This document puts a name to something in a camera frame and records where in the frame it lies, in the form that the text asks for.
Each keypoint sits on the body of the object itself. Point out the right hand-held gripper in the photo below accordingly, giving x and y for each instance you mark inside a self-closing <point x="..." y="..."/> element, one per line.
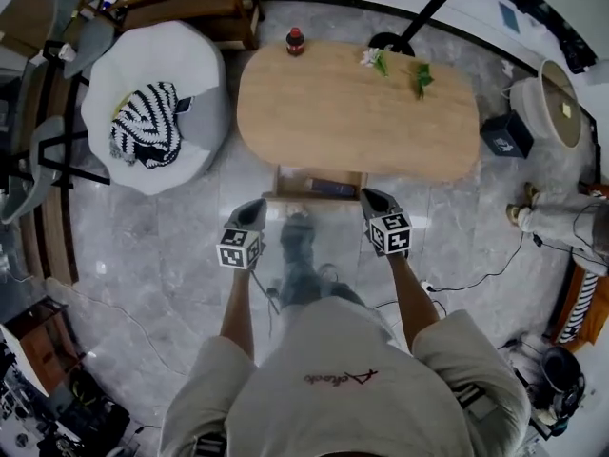
<point x="390" y="236"/>

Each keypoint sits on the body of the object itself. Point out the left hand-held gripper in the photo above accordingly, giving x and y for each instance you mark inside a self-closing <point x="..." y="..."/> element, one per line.
<point x="240" y="250"/>

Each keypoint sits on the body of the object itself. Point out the wooden table drawer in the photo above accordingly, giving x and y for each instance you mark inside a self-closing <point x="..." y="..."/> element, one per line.
<point x="291" y="179"/>

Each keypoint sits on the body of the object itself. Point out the person's right forearm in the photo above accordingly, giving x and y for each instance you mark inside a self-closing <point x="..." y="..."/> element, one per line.
<point x="411" y="303"/>

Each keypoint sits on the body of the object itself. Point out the person's left forearm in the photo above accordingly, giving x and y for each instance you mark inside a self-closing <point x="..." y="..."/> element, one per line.
<point x="238" y="312"/>

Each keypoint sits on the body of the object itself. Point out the wooden coffee table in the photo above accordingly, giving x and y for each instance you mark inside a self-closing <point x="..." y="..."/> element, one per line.
<point x="357" y="126"/>

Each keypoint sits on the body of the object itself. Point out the person's left shoe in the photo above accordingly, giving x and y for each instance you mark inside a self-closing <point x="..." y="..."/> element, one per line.
<point x="297" y="214"/>

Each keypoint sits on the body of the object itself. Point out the person's shoe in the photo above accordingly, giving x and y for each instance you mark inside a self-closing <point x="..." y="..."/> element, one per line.
<point x="328" y="273"/>
<point x="297" y="214"/>

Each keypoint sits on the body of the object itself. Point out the dark blue flat box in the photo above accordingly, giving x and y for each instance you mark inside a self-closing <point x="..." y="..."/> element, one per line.
<point x="333" y="187"/>

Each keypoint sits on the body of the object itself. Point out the person's blue jeans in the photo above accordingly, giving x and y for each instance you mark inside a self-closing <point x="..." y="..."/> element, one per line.
<point x="297" y="264"/>

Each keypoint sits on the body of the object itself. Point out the person's right shoe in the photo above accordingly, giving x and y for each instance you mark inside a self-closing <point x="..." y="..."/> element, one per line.
<point x="328" y="273"/>

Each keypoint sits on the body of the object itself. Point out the green leaf sprig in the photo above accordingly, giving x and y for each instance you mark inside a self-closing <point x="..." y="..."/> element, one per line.
<point x="421" y="76"/>

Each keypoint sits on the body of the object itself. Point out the black white striped cloth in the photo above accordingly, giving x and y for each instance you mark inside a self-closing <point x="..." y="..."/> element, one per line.
<point x="143" y="126"/>

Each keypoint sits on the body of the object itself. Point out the white flower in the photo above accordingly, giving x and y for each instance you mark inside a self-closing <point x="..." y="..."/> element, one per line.
<point x="373" y="60"/>

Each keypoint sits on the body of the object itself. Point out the black box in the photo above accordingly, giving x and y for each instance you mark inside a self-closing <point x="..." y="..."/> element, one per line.
<point x="506" y="133"/>

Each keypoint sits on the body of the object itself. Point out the black tripod stand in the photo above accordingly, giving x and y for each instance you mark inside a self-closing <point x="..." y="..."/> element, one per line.
<point x="380" y="41"/>

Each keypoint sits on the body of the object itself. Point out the dark cola bottle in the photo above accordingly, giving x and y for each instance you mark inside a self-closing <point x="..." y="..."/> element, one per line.
<point x="295" y="43"/>

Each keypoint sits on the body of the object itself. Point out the person's light grey shirt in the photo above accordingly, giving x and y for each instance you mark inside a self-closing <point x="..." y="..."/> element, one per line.
<point x="342" y="388"/>

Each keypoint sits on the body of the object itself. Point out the white tissue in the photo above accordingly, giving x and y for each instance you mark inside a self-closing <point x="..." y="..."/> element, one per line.
<point x="506" y="67"/>

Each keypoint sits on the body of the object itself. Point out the white bean bag chair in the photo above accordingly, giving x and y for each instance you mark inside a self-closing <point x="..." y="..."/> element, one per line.
<point x="157" y="50"/>

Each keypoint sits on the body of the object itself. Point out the grey chair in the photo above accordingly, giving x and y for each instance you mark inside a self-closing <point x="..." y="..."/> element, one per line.
<point x="90" y="41"/>
<point x="43" y="160"/>

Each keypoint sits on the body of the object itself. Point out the striped cushion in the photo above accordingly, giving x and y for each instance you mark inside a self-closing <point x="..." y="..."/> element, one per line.
<point x="580" y="307"/>

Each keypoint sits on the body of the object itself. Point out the blue booklet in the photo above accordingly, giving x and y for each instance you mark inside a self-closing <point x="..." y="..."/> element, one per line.
<point x="509" y="17"/>

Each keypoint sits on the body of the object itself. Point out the black helmet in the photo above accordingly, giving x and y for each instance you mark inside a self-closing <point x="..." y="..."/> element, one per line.
<point x="561" y="364"/>

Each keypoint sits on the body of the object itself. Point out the brown wooden cabinet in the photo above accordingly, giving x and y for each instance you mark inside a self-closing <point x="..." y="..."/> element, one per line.
<point x="43" y="345"/>

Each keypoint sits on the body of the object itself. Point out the cardboard box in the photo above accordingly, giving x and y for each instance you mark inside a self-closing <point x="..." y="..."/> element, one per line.
<point x="24" y="17"/>

